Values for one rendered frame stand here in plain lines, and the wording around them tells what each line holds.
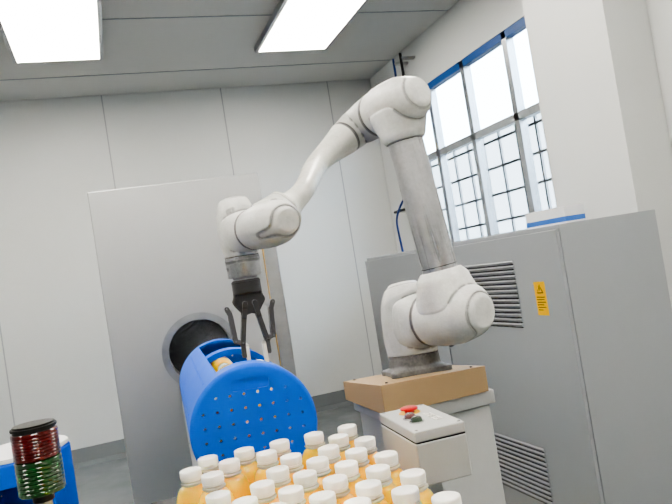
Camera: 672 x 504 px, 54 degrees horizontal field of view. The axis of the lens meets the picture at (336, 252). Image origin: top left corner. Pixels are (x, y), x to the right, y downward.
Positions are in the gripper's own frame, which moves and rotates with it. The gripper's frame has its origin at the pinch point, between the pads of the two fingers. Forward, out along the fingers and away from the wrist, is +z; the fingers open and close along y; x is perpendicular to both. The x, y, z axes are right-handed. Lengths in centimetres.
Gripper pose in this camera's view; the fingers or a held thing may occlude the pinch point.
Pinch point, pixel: (257, 356)
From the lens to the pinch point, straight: 174.8
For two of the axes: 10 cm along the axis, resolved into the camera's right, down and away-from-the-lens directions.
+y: -9.5, 1.5, -2.6
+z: 1.6, 9.9, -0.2
